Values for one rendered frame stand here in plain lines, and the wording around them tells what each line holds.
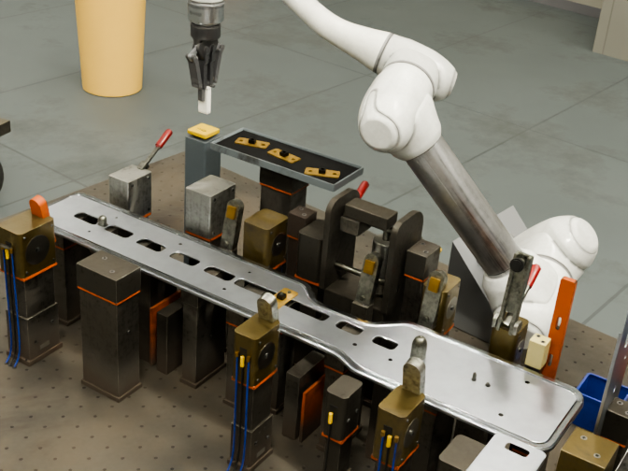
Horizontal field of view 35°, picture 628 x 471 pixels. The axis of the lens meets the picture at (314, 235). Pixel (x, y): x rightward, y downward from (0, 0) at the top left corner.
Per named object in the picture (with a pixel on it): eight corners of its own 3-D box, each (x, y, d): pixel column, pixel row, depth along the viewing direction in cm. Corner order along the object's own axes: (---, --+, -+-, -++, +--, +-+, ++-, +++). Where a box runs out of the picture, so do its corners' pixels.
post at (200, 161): (180, 281, 281) (182, 135, 260) (197, 271, 286) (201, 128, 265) (202, 291, 277) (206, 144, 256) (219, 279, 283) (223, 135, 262)
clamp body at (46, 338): (-4, 361, 243) (-17, 228, 226) (39, 335, 253) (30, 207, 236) (21, 374, 239) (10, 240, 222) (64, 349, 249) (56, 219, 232)
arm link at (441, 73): (400, 20, 234) (379, 49, 225) (471, 51, 232) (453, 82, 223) (385, 63, 244) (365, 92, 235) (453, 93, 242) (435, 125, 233)
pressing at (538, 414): (13, 222, 244) (12, 217, 243) (79, 192, 261) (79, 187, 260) (547, 459, 181) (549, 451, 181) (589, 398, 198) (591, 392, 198)
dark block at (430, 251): (385, 403, 239) (406, 249, 219) (400, 389, 244) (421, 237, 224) (404, 411, 237) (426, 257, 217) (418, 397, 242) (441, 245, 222)
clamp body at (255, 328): (217, 471, 214) (221, 335, 198) (249, 442, 223) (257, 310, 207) (241, 484, 211) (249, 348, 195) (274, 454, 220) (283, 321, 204)
